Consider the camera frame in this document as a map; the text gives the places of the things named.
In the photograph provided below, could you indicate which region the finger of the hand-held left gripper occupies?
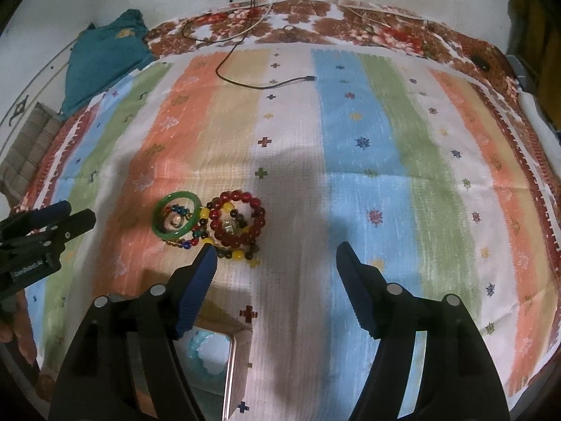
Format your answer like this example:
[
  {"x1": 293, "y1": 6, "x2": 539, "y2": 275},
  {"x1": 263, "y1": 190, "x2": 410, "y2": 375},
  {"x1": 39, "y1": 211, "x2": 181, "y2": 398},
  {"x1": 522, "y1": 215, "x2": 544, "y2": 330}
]
[
  {"x1": 0, "y1": 200, "x2": 72, "y2": 234},
  {"x1": 16, "y1": 209, "x2": 97, "y2": 247}
]

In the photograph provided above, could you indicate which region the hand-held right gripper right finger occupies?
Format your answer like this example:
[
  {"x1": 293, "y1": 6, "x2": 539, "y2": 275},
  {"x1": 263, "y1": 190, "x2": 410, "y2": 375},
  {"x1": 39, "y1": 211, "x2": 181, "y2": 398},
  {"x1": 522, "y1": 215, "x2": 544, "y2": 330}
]
[{"x1": 335, "y1": 241, "x2": 511, "y2": 421}]

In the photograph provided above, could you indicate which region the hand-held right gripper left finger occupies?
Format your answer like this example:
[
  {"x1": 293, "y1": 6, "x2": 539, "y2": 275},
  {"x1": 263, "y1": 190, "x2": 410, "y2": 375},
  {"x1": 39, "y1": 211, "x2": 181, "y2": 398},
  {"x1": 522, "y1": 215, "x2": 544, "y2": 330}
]
[{"x1": 47, "y1": 242, "x2": 218, "y2": 421}]

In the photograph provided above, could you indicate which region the yellow and dark bead bracelet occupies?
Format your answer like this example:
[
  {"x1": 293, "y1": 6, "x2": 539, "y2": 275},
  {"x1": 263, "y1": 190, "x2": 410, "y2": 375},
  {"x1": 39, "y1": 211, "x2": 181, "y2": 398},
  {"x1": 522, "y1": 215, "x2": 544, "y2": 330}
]
[{"x1": 199, "y1": 199, "x2": 264, "y2": 268}]

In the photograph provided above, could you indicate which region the green jade bangle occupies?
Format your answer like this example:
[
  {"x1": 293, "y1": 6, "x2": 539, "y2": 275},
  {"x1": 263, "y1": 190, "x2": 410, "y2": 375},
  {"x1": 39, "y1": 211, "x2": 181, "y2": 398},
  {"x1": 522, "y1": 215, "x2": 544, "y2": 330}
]
[{"x1": 153, "y1": 191, "x2": 203, "y2": 241}]

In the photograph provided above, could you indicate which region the metal tin box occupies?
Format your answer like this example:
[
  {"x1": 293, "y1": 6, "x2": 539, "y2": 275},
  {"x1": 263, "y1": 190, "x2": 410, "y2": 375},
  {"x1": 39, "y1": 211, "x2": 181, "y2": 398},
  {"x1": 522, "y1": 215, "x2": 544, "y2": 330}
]
[{"x1": 171, "y1": 300, "x2": 255, "y2": 421}]

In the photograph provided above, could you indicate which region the brown striped cushion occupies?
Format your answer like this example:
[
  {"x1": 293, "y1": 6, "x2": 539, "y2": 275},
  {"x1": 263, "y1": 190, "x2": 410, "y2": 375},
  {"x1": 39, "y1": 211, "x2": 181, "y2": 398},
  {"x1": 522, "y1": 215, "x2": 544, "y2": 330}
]
[{"x1": 0, "y1": 102, "x2": 64, "y2": 198}]

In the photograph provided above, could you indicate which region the teal embroidered cushion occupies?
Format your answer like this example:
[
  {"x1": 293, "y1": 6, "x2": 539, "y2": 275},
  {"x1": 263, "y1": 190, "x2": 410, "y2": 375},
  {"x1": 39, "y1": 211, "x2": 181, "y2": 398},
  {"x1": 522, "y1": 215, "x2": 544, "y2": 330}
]
[{"x1": 61, "y1": 9, "x2": 154, "y2": 117}]

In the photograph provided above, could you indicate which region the striped pastel blanket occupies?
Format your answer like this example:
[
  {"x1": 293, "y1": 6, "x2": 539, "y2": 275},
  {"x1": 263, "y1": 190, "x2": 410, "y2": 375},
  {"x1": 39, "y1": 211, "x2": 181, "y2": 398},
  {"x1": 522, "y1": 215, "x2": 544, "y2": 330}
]
[{"x1": 26, "y1": 46, "x2": 557, "y2": 421}]

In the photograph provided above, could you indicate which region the white padded cloth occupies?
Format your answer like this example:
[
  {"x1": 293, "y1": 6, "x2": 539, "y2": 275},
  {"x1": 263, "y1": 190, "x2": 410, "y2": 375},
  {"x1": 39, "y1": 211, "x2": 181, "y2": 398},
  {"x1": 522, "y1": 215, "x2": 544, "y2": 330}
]
[{"x1": 504, "y1": 55, "x2": 561, "y2": 141}]

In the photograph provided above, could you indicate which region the yellow curtain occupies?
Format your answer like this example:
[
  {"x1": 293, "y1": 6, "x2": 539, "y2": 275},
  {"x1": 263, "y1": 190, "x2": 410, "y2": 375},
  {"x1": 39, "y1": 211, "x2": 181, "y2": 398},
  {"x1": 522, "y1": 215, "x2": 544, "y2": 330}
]
[{"x1": 511, "y1": 0, "x2": 561, "y2": 97}]

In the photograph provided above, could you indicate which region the light blue bead bracelet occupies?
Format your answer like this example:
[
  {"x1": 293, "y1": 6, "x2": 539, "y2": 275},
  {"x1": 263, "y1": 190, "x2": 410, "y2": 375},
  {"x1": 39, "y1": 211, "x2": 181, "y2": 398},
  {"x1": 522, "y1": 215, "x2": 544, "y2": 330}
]
[{"x1": 186, "y1": 331, "x2": 231, "y2": 375}]

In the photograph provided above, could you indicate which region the black cable with plug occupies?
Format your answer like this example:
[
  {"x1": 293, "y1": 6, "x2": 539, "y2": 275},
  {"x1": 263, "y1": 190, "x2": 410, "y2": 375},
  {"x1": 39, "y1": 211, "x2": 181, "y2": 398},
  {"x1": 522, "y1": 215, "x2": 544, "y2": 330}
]
[{"x1": 182, "y1": 0, "x2": 317, "y2": 91}]

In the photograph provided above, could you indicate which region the white cable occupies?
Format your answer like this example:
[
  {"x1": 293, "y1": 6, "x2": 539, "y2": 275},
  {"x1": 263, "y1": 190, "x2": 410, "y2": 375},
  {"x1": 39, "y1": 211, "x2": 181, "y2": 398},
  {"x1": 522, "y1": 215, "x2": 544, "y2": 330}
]
[{"x1": 193, "y1": 1, "x2": 277, "y2": 45}]

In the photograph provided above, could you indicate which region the thin white cord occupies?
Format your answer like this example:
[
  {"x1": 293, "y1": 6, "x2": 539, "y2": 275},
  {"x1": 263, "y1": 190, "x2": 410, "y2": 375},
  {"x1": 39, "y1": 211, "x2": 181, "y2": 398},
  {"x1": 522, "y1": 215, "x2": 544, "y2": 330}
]
[{"x1": 339, "y1": 4, "x2": 428, "y2": 22}]

